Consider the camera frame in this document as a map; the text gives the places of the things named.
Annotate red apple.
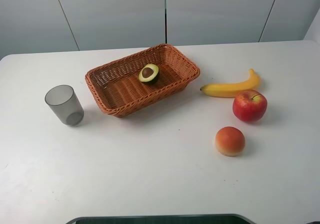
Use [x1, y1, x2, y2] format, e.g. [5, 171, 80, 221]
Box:
[232, 90, 268, 122]

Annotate halved avocado with pit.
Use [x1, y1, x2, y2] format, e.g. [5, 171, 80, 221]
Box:
[138, 64, 160, 85]

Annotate yellow banana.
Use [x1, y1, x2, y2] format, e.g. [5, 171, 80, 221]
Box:
[200, 69, 261, 98]

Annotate grey translucent plastic cup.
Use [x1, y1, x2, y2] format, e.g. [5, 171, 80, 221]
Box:
[44, 85, 84, 126]

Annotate orange wicker basket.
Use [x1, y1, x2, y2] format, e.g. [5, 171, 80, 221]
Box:
[85, 44, 201, 118]

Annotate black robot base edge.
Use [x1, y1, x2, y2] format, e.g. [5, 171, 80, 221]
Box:
[68, 214, 253, 224]

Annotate orange peach fruit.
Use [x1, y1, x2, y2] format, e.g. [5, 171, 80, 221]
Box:
[215, 126, 246, 157]

